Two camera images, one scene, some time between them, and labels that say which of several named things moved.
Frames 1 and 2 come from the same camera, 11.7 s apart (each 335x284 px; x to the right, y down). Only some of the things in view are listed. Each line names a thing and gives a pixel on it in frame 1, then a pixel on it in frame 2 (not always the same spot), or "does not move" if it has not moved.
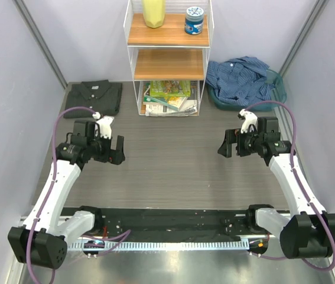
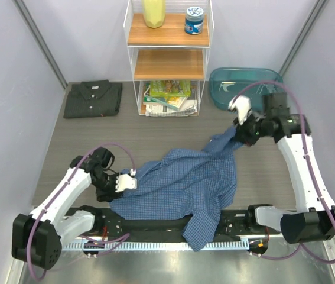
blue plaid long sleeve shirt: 243,80 to 193,185
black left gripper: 111,155 to 110,194
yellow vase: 153,13 does not move
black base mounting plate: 168,224 does not move
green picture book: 170,88 does not move
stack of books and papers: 168,97 does not move
